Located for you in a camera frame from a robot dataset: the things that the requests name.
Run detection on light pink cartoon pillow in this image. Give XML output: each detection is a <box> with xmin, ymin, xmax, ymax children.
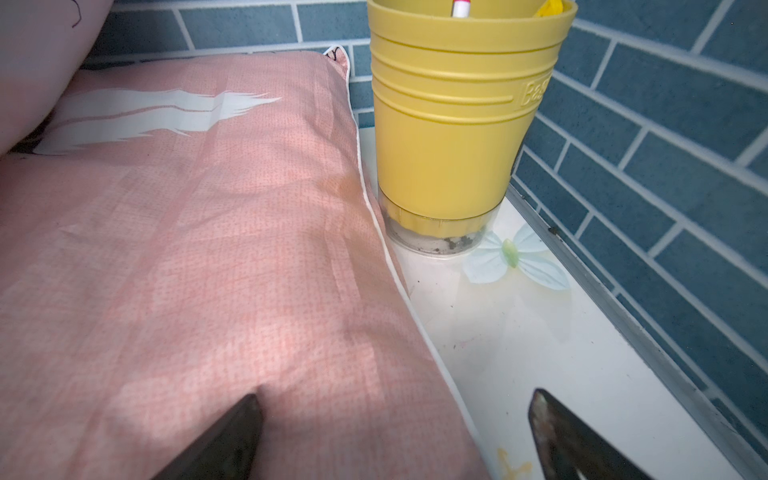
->
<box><xmin>1</xmin><ymin>0</ymin><xmax>113</xmax><ymax>154</ymax></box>

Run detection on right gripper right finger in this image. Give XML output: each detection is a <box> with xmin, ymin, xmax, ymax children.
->
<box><xmin>528</xmin><ymin>388</ymin><xmax>651</xmax><ymax>480</ymax></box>

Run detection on floral table mat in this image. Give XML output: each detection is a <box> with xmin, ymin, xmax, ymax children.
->
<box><xmin>357</xmin><ymin>125</ymin><xmax>745</xmax><ymax>480</ymax></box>

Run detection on red white marker pen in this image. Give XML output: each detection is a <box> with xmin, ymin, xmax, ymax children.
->
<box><xmin>451</xmin><ymin>0</ymin><xmax>471</xmax><ymax>18</ymax></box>

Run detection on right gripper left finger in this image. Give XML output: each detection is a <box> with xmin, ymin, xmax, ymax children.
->
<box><xmin>152</xmin><ymin>393</ymin><xmax>264</xmax><ymax>480</ymax></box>

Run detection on yellow pen holder cup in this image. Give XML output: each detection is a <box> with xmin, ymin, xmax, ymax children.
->
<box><xmin>368</xmin><ymin>1</ymin><xmax>578</xmax><ymax>255</ymax></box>

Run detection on salmon pink feather pillow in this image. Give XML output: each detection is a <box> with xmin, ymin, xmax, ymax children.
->
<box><xmin>1</xmin><ymin>47</ymin><xmax>488</xmax><ymax>479</ymax></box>

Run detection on yellow marker pen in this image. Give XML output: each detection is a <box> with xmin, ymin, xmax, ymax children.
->
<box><xmin>534</xmin><ymin>0</ymin><xmax>564</xmax><ymax>18</ymax></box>

